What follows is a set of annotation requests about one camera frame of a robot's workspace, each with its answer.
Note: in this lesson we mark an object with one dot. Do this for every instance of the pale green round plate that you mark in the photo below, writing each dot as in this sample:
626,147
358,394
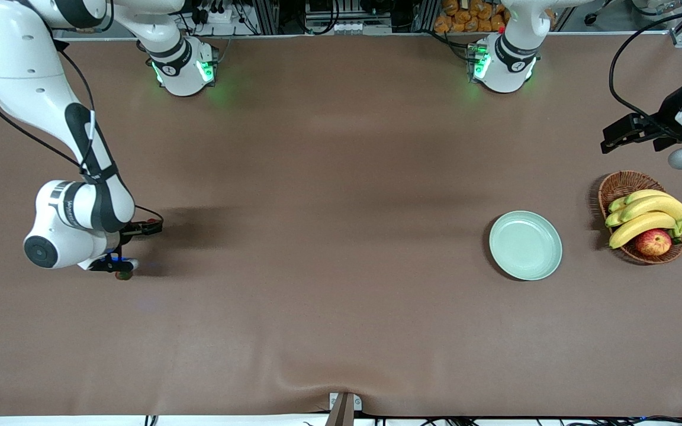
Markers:
524,245

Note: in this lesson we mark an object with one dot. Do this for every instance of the orange bread rolls pile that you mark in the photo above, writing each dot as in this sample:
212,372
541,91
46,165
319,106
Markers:
465,21

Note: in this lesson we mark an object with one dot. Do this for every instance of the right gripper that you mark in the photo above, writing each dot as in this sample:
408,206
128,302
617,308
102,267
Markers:
128,229

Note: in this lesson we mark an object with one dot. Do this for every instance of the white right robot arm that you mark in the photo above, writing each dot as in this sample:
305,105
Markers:
21,59

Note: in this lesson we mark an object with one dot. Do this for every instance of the yellow banana bunch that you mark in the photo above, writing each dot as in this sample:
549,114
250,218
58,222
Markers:
655,206

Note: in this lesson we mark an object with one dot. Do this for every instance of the brown table cover sheet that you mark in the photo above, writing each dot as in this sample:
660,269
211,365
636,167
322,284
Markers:
341,177

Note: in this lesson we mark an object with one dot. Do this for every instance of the brown wicker basket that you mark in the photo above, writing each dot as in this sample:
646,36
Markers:
622,183

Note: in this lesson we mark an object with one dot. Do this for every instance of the grey metal camera mount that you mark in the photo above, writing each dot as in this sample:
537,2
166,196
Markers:
344,411

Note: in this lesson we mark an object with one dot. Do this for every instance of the red apple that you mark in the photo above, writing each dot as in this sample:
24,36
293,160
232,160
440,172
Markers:
653,242

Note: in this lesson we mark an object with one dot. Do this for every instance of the long white power strip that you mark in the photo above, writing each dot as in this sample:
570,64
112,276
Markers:
353,28

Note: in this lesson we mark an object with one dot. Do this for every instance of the white power strip with plugs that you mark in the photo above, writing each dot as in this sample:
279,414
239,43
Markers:
219,16

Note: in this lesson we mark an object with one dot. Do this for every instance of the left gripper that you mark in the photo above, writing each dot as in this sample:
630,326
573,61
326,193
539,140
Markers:
666,116

